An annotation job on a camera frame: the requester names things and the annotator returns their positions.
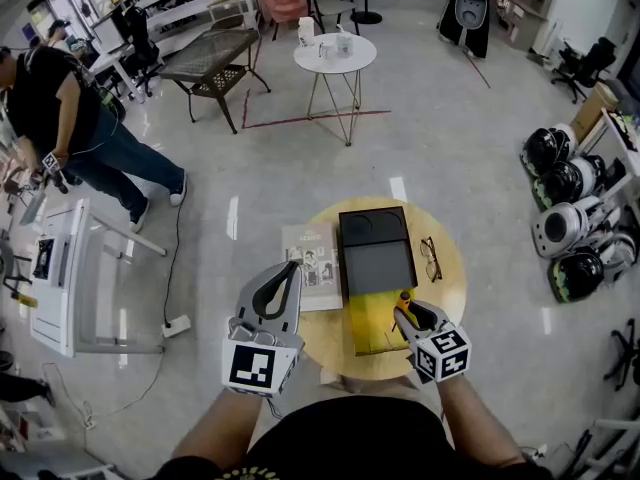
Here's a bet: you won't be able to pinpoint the black metal chair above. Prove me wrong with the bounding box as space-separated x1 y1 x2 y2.
0 240 34 299

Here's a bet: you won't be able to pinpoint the long white floor cable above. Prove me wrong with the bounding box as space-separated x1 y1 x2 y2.
42 352 166 427

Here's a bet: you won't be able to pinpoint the small grey black device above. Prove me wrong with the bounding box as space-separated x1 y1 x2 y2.
30 236 56 282

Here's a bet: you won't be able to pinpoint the person's black shirt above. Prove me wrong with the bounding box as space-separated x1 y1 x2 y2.
144 395 551 480

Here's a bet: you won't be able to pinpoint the round wooden table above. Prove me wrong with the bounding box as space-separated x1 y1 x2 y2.
298 196 469 394

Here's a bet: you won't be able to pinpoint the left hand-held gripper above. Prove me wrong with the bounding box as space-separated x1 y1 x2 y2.
221 261 305 399

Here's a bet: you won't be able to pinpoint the black office chair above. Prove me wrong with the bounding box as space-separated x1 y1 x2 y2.
602 317 640 394
550 36 617 105
122 5 164 99

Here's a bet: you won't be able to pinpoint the orange screwdriver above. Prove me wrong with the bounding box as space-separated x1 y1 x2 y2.
391 290 415 332

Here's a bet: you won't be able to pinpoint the black eyeglasses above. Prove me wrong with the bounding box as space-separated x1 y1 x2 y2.
419 236 444 283

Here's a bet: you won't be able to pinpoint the long black power cable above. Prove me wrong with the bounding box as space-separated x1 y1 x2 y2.
164 187 189 327

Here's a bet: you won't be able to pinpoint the white power strip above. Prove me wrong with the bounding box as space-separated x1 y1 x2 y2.
161 314 192 338

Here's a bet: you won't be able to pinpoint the grey picture book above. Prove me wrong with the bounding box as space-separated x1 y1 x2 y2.
280 222 345 313

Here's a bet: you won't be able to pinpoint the white round side table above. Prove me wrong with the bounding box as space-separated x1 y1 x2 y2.
292 32 378 148

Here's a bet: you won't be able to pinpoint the dark metal coffee table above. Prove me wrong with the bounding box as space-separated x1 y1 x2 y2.
158 27 272 135

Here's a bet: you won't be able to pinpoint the glass entrance door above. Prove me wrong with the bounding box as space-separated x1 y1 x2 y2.
24 0 91 34

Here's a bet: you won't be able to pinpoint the brown cardboard box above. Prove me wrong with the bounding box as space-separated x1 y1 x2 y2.
569 81 620 143

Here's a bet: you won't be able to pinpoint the pile of helmets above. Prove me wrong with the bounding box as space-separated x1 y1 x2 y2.
519 122 639 305

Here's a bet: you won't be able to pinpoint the white cluttered table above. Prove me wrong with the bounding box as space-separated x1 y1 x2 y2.
574 107 640 209

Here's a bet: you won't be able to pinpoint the white metal rack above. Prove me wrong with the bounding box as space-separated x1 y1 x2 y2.
564 417 640 480

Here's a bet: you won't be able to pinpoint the grey cabinet with pegboard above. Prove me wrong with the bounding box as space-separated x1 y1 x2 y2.
499 0 557 52

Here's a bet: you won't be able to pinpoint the white office desk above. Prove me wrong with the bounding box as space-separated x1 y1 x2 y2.
87 45 146 104

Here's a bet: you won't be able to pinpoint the person's beige trousers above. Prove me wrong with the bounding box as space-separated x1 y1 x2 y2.
319 367 426 400

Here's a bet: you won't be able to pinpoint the white standing desk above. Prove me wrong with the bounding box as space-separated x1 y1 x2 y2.
28 197 169 359

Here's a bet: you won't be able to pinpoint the person's right forearm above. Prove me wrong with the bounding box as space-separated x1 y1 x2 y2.
437 373 526 464

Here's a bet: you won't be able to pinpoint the black tray box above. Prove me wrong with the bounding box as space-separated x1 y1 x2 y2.
338 205 419 358

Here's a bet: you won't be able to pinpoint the person's left forearm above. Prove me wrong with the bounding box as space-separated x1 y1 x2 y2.
172 390 264 462

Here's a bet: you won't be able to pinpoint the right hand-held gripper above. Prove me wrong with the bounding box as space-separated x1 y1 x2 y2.
393 301 473 385

